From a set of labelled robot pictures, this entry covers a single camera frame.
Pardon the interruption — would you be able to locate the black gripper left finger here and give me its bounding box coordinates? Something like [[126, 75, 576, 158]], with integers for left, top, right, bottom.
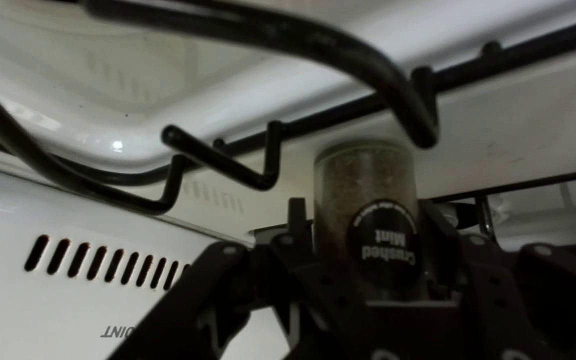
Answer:
[[106, 237, 260, 360]]

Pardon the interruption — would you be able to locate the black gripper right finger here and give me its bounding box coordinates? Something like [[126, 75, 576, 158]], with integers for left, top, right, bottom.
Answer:
[[512, 237, 576, 360]]

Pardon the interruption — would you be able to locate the white gas stove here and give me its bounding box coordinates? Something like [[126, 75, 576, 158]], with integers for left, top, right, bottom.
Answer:
[[0, 0, 576, 360]]

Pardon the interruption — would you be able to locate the black stove grate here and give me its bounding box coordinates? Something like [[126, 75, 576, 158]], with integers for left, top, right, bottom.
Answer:
[[0, 0, 576, 218]]

